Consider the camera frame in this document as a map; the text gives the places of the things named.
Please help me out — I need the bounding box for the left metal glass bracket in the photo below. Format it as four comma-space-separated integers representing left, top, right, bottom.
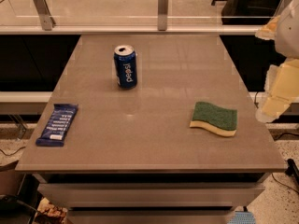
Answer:
33, 0, 56, 31

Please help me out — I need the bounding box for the green yellow sponge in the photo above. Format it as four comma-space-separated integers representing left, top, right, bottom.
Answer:
190, 102, 237, 137

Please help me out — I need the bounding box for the lower white drawer front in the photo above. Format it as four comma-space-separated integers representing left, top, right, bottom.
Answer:
67, 210, 235, 224

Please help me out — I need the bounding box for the black cable floor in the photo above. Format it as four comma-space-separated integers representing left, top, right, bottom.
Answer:
0, 145, 27, 157
270, 131, 299, 195

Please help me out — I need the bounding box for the white drawer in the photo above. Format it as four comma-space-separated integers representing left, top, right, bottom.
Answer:
67, 210, 235, 224
38, 183, 264, 208

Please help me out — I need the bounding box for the upper white drawer front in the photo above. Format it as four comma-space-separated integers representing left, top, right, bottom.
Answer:
38, 183, 264, 208

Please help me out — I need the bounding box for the right metal glass bracket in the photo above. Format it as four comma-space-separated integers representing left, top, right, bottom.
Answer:
275, 0, 299, 17

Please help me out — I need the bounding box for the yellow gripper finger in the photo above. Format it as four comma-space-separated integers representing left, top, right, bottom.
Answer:
256, 59, 299, 123
255, 16, 279, 40

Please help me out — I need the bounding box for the black office chair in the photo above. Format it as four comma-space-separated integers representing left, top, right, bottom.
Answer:
211, 0, 280, 25

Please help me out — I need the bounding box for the metal glass bracket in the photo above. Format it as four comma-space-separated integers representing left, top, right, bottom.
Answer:
157, 0, 168, 31
275, 0, 299, 17
33, 0, 56, 31

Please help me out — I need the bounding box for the blue pepsi can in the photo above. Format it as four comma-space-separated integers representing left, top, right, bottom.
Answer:
114, 45, 137, 89

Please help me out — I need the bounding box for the glass barrier panel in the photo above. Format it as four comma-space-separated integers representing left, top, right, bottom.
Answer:
0, 0, 299, 28

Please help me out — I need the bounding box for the blue snack bar wrapper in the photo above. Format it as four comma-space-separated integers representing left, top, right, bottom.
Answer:
36, 104, 78, 147

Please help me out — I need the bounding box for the middle metal glass bracket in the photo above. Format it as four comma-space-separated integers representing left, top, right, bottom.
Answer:
157, 0, 168, 31

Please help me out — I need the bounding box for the black cable left floor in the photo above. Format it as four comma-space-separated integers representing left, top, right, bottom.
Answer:
0, 145, 27, 157

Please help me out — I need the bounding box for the black cable right floor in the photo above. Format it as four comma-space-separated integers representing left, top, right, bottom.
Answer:
270, 131, 299, 195

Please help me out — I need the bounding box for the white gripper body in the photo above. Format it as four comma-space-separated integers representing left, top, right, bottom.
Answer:
275, 0, 299, 59

